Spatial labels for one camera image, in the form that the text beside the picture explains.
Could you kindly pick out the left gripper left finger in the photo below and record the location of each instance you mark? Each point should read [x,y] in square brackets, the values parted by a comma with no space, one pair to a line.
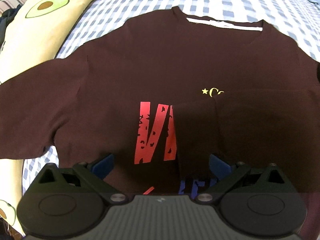
[101,167]

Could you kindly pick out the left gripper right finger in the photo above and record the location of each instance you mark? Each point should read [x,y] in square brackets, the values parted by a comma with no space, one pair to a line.
[219,170]

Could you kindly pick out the dark maroon printed t-shirt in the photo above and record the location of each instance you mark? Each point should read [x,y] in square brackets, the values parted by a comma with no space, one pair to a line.
[163,93]

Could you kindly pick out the yellow avocado print pillow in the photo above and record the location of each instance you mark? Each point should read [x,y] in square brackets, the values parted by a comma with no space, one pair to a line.
[43,29]

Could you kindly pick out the blue white checkered bedsheet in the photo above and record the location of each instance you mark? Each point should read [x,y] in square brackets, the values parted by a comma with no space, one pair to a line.
[284,15]

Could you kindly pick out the dark garment beside pillow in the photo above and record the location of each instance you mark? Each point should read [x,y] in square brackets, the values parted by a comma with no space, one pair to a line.
[6,18]

